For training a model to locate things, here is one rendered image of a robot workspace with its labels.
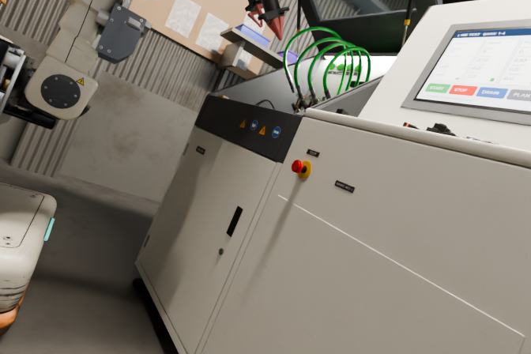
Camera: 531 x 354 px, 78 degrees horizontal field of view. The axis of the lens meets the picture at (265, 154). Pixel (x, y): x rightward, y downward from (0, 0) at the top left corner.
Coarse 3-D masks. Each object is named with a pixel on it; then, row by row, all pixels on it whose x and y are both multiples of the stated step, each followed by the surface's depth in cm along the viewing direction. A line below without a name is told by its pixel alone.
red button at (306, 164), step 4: (296, 160) 90; (292, 164) 91; (296, 164) 90; (300, 164) 89; (304, 164) 93; (308, 164) 92; (292, 168) 91; (296, 168) 89; (300, 168) 89; (304, 168) 91; (308, 168) 91; (296, 172) 90; (300, 172) 93; (304, 172) 92; (308, 172) 91; (300, 176) 93; (304, 176) 92
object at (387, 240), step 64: (512, 0) 100; (320, 128) 93; (512, 128) 80; (320, 192) 86; (384, 192) 73; (448, 192) 63; (512, 192) 55; (256, 256) 96; (320, 256) 79; (384, 256) 68; (448, 256) 59; (512, 256) 53; (256, 320) 88; (320, 320) 74; (384, 320) 64; (448, 320) 56; (512, 320) 50
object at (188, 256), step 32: (192, 160) 145; (224, 160) 125; (256, 160) 111; (192, 192) 136; (224, 192) 119; (256, 192) 105; (160, 224) 148; (192, 224) 128; (224, 224) 112; (160, 256) 139; (192, 256) 121; (224, 256) 107; (160, 288) 131; (192, 288) 115; (192, 320) 109; (192, 352) 104
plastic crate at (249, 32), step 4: (240, 24) 267; (244, 24) 263; (236, 28) 275; (240, 28) 265; (244, 28) 264; (248, 28) 266; (244, 32) 265; (248, 32) 266; (252, 32) 268; (256, 32) 269; (252, 36) 268; (256, 36) 270; (260, 36) 271; (264, 36) 272; (256, 40) 271; (260, 40) 272; (264, 40) 274; (268, 40) 275; (264, 44) 274; (268, 44) 276
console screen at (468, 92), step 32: (448, 32) 109; (480, 32) 101; (512, 32) 94; (448, 64) 102; (480, 64) 95; (512, 64) 88; (416, 96) 103; (448, 96) 96; (480, 96) 89; (512, 96) 84
